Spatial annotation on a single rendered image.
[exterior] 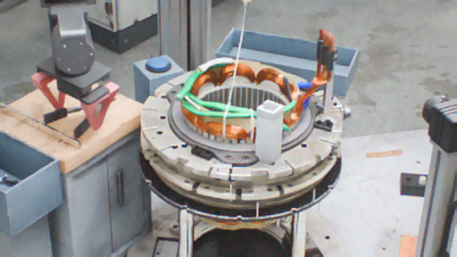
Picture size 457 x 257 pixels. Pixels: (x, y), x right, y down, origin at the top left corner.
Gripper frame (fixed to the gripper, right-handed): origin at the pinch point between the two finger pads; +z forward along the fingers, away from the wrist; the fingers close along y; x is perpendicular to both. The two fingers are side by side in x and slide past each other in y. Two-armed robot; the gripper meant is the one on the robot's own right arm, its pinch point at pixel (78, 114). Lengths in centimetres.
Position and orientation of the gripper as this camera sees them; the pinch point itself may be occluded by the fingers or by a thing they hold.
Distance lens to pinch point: 151.8
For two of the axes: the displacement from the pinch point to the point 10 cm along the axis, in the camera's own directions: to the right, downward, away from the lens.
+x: 6.0, -4.8, 6.4
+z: -0.2, 7.9, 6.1
